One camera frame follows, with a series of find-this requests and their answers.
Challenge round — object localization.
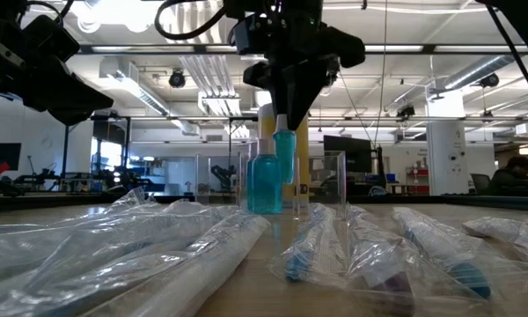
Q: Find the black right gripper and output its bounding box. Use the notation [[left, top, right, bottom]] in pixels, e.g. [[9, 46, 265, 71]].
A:
[[222, 0, 366, 132]]

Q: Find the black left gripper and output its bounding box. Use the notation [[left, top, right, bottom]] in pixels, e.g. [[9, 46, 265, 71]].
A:
[[8, 15, 114, 127]]

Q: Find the purple toothbrush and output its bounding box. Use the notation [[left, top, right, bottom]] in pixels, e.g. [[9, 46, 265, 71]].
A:
[[345, 204, 423, 316], [461, 217, 528, 272]]

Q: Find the yellow canister white lid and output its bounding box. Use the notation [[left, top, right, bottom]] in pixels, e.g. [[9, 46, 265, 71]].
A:
[[258, 103, 310, 208]]

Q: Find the black computer monitor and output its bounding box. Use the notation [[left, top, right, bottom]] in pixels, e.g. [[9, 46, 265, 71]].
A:
[[0, 142, 22, 171], [323, 135, 373, 173]]

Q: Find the clear acrylic organizer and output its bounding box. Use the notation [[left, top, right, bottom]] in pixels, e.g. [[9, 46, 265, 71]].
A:
[[195, 150, 348, 217]]

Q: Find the black ceiling spotlight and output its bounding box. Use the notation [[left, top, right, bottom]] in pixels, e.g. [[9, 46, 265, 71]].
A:
[[168, 68, 187, 89], [395, 103, 417, 121], [479, 72, 501, 89]]

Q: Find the black overhead light bar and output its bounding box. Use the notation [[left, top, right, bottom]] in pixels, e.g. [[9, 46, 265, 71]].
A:
[[77, 42, 528, 55]]

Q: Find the red shelf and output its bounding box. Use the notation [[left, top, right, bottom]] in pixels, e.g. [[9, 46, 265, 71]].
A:
[[405, 165, 430, 196]]

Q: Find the white pillar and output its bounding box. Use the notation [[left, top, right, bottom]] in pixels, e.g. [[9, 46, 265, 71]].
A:
[[425, 90, 467, 197]]

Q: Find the black office chair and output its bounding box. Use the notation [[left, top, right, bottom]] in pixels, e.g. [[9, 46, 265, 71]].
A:
[[470, 173, 493, 195]]

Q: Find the person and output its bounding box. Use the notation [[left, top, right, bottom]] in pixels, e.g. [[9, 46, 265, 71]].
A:
[[488, 156, 528, 197]]

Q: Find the black background rig frame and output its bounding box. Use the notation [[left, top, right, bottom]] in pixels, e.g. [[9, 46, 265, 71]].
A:
[[59, 114, 261, 197]]

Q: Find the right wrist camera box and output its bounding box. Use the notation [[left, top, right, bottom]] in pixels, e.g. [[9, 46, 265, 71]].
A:
[[232, 15, 268, 56]]

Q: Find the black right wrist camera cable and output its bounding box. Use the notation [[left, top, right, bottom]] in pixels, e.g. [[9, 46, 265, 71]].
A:
[[153, 0, 228, 41]]

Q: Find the thin hanging black cable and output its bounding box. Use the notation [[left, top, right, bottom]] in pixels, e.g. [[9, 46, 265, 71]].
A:
[[373, 0, 389, 133]]

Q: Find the black metal table frame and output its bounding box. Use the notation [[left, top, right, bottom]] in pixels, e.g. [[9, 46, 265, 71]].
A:
[[0, 191, 528, 213]]

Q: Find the silver ventilation duct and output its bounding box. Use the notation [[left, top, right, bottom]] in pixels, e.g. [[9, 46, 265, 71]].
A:
[[442, 55, 518, 92]]

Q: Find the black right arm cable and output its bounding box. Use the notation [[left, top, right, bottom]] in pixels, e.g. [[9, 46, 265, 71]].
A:
[[486, 4, 528, 114]]

